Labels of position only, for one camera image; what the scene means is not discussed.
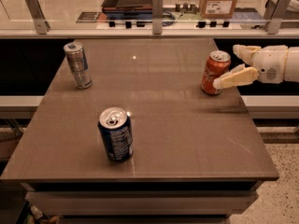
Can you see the right metal bracket post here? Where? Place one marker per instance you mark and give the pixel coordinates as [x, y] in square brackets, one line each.
[274, 17]

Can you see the middle metal bracket post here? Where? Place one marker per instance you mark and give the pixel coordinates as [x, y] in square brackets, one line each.
[157, 16]

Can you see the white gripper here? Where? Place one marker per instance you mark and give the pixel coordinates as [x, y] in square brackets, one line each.
[270, 63]

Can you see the blue pepsi can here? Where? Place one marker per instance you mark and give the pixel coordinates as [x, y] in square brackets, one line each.
[115, 128]

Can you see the metal bracket post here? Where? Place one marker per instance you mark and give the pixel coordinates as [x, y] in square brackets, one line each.
[41, 25]
[274, 17]
[157, 16]

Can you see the grey table drawer front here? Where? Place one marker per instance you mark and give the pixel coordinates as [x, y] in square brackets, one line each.
[141, 203]

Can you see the cardboard box with label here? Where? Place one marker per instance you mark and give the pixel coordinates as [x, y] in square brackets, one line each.
[217, 9]

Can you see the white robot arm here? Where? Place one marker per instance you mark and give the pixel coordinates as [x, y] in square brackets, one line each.
[291, 71]

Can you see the orange coke can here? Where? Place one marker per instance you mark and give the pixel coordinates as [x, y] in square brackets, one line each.
[217, 64]

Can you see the left metal bracket post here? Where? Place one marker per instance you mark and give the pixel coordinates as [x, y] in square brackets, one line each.
[41, 25]

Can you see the silver redbull can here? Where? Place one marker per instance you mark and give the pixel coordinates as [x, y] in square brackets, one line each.
[77, 62]

